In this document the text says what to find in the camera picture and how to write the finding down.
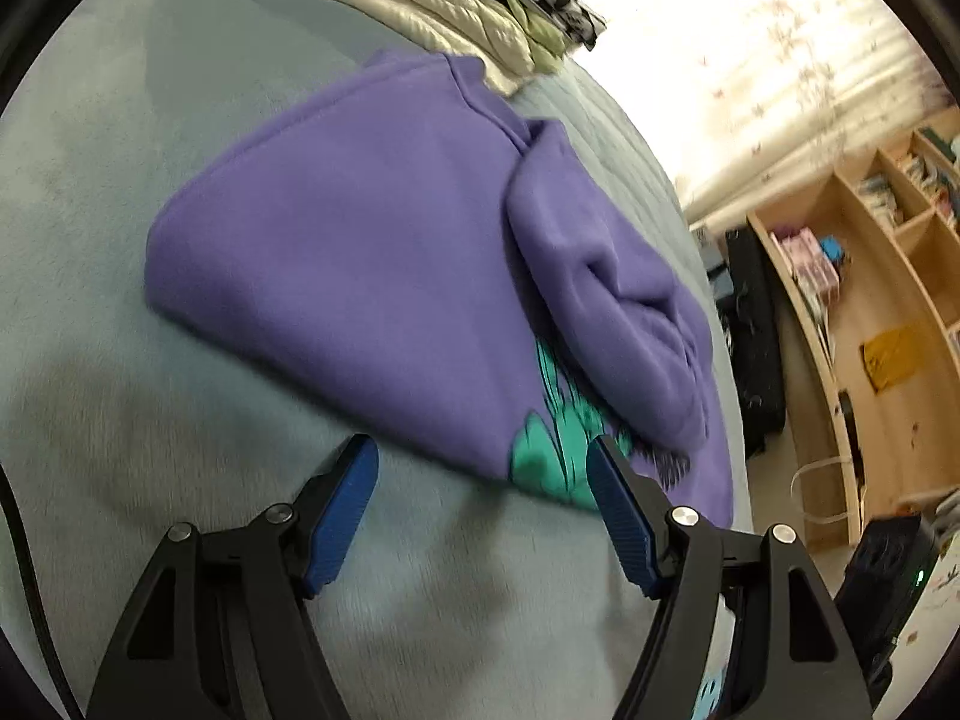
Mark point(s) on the white floral curtain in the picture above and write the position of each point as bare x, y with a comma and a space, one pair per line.
750, 52

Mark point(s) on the black suitcase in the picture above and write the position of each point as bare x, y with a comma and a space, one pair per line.
757, 345

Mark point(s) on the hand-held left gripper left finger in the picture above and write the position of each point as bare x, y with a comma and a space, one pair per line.
341, 517

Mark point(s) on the pink boxes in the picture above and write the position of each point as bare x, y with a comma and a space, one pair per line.
802, 255

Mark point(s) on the yellow cloth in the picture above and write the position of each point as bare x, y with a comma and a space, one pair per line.
896, 356

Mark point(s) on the wooden shelf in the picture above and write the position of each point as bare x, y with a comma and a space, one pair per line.
885, 420

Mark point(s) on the small blue box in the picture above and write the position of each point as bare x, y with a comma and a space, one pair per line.
832, 251

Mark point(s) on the purple hoodie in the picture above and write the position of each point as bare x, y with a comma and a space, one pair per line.
360, 240

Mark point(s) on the row of books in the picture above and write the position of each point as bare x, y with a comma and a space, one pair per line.
877, 195

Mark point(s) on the blue-grey bed blanket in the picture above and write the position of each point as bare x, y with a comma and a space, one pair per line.
112, 202

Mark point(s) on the cream puffer jacket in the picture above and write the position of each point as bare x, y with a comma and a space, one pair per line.
435, 7

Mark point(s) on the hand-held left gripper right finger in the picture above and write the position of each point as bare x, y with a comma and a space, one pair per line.
622, 525

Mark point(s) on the light green garment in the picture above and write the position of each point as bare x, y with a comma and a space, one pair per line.
544, 37

